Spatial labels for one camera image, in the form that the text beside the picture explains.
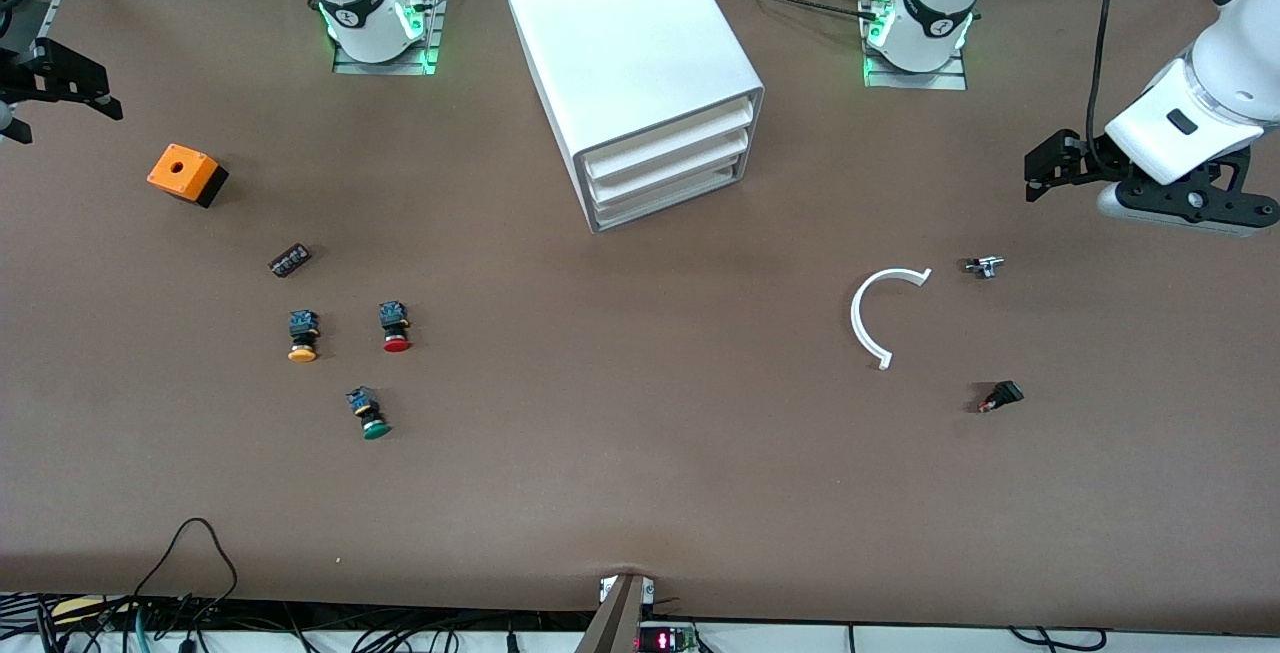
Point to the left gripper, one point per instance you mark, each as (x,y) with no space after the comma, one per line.
(1086,155)

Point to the green push button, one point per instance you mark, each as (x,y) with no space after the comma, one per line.
(368,413)

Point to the yellow push button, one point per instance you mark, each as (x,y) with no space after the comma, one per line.
(303,333)

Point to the red push button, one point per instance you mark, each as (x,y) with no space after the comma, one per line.
(394,325)

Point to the orange box with hole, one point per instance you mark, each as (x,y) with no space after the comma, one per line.
(180,171)

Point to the white curved plastic arc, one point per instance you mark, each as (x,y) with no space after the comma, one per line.
(856,318)

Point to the small black terminal block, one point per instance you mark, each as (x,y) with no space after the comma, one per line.
(290,260)

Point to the red digit display module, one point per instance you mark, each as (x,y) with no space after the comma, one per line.
(665,640)

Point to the small silver switch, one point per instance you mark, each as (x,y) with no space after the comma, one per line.
(984,266)

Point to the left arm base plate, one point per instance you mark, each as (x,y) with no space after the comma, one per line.
(950,80)

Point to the small black switch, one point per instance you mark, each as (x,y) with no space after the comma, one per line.
(1003,395)

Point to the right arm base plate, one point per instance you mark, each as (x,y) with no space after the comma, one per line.
(432,33)

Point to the brown camera post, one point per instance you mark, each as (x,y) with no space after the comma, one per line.
(615,623)

